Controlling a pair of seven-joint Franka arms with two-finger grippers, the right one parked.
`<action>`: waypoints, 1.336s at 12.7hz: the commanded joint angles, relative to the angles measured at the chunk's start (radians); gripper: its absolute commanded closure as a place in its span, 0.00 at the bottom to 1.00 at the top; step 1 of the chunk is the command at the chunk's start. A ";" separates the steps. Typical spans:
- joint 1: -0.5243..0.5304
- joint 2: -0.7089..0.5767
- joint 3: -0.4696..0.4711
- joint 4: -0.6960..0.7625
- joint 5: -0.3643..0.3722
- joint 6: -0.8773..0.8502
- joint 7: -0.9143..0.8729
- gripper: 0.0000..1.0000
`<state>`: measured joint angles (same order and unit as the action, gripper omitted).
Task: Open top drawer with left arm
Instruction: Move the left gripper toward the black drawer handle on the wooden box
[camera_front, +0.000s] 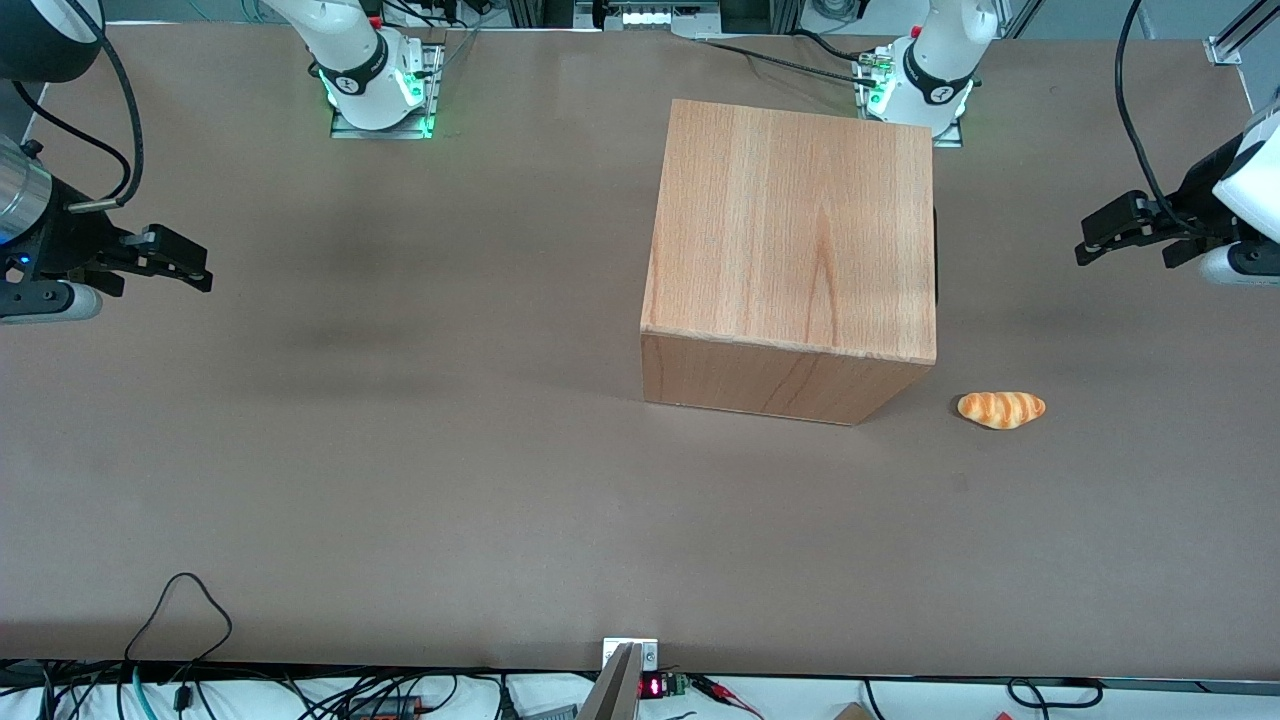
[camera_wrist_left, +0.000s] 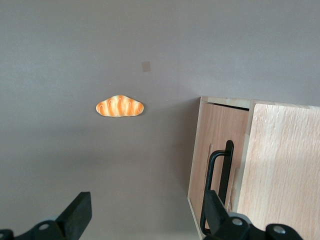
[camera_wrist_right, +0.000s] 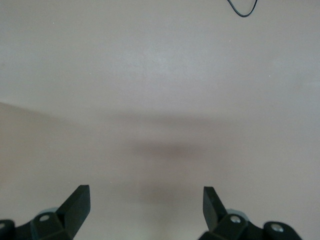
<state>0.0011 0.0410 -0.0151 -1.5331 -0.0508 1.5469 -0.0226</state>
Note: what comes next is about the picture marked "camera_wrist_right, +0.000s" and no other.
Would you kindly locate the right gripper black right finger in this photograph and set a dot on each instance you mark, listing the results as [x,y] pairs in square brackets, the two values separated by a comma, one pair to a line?
[212,212]

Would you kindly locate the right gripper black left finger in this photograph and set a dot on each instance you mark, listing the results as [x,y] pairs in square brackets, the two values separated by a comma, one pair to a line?
[75,210]

